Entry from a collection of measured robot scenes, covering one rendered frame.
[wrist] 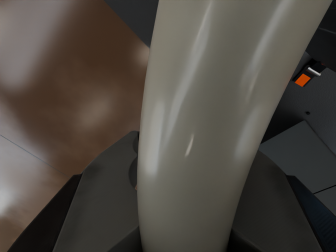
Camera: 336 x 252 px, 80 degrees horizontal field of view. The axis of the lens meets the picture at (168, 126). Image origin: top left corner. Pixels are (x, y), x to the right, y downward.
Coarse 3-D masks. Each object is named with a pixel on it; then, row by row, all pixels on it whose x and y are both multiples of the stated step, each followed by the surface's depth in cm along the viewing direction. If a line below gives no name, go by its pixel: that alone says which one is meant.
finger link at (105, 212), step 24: (120, 144) 11; (96, 168) 9; (120, 168) 9; (96, 192) 8; (120, 192) 8; (72, 216) 7; (96, 216) 7; (120, 216) 7; (72, 240) 6; (96, 240) 6; (120, 240) 6
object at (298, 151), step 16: (288, 128) 113; (304, 128) 105; (272, 144) 114; (288, 144) 106; (304, 144) 99; (320, 144) 93; (272, 160) 107; (288, 160) 100; (304, 160) 94; (320, 160) 89; (304, 176) 89; (320, 176) 84; (320, 192) 80
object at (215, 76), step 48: (192, 0) 3; (240, 0) 3; (288, 0) 3; (192, 48) 3; (240, 48) 3; (288, 48) 3; (144, 96) 4; (192, 96) 3; (240, 96) 3; (144, 144) 5; (192, 144) 4; (240, 144) 4; (144, 192) 5; (192, 192) 4; (240, 192) 5; (144, 240) 6; (192, 240) 5
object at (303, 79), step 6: (312, 60) 91; (306, 66) 92; (312, 66) 90; (318, 66) 90; (324, 66) 89; (300, 72) 95; (306, 72) 94; (312, 72) 92; (318, 72) 92; (294, 78) 97; (300, 78) 96; (306, 78) 96; (300, 84) 97
